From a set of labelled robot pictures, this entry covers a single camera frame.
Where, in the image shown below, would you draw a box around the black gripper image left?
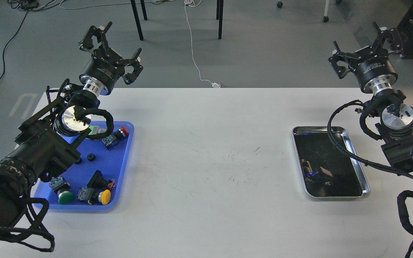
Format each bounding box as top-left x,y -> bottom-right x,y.
79,21 -> 143,95

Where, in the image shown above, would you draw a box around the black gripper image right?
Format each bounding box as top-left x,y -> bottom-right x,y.
328,22 -> 403,94

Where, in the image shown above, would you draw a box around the blue plastic tray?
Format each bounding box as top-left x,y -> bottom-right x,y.
33,121 -> 134,212

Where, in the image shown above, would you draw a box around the silver metal tray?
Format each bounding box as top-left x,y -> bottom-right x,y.
292,126 -> 370,201

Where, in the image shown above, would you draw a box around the white chair leg with caster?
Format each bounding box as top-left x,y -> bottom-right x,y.
323,0 -> 343,23

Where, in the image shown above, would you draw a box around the black table legs left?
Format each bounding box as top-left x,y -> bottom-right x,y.
130,0 -> 148,41

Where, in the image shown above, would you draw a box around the black table legs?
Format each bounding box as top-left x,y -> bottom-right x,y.
216,0 -> 224,40
130,0 -> 148,41

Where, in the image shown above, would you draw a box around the black table legs right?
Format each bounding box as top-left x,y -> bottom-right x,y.
216,0 -> 224,40

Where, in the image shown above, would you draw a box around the light green switch block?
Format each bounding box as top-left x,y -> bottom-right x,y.
87,125 -> 112,140

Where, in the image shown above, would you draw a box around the red push button switch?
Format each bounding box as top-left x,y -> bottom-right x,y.
101,126 -> 129,150

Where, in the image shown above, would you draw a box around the white cable on floor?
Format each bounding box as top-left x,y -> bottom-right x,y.
60,0 -> 221,89

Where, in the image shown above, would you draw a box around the black cable on floor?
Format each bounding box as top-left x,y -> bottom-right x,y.
0,0 -> 56,136

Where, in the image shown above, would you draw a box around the black selector switch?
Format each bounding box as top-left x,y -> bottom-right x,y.
87,170 -> 116,191

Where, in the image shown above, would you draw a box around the green push button switch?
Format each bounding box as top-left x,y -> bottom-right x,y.
49,176 -> 74,205

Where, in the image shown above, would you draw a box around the yellow push button switch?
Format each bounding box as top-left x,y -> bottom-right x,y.
76,187 -> 111,205

